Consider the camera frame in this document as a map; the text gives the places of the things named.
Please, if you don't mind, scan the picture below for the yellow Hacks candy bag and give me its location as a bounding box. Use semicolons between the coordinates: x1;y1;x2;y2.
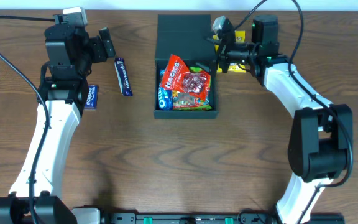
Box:
213;30;246;73

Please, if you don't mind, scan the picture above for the red Hacks candy bag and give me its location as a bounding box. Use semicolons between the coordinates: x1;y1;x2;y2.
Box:
160;54;211;100

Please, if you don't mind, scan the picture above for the Dairy Milk chocolate bar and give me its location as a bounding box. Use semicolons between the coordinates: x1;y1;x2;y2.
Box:
114;57;133;96

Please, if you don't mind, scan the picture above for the Haribo gummy worms bag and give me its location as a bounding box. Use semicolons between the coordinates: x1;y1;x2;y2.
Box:
172;68;213;111

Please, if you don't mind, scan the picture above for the blue Eclipse mint tin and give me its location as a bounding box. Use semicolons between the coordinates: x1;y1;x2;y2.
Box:
85;85;99;110

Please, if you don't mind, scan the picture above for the blue Oreo cookie pack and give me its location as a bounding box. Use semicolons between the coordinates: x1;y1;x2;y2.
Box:
158;69;173;110

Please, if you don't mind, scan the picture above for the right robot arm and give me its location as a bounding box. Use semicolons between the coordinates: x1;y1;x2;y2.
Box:
209;15;353;223

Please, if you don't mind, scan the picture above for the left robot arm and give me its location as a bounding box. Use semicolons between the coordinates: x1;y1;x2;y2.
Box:
0;24;115;223

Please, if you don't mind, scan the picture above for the dark green open box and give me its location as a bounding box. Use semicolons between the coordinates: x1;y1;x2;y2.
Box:
154;14;218;119

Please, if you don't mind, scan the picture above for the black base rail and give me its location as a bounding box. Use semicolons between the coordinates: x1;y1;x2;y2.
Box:
70;205;346;224

